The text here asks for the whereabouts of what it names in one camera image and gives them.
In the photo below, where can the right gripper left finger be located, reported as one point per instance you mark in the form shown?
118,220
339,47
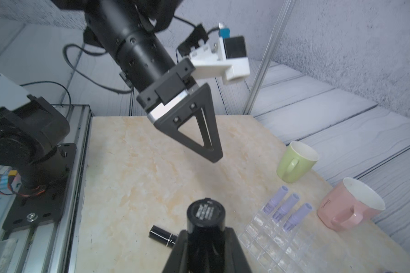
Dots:
178,259

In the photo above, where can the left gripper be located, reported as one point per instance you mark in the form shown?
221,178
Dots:
186,116

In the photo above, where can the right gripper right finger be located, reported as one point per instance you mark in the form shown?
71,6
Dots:
234,258

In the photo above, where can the black lipstick diagonal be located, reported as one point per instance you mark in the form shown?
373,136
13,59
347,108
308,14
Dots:
162,236

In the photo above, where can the black lipstick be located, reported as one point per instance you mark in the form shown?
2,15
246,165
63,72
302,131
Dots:
206,239

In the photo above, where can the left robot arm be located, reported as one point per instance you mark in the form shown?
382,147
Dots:
31,128

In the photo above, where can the clear acrylic lipstick organizer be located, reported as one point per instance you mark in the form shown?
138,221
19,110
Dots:
276,251

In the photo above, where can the green mug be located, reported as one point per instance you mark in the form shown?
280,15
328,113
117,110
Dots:
298,159

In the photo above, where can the pink mug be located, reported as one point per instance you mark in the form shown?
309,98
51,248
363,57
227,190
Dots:
348,204

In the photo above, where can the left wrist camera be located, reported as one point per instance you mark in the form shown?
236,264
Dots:
215,53

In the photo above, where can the left aluminium frame post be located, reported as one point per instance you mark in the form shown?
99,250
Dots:
277,33

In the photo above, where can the aluminium rail front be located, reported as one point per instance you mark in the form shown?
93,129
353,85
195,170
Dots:
37,233

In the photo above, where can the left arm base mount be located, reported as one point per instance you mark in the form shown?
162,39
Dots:
45,208

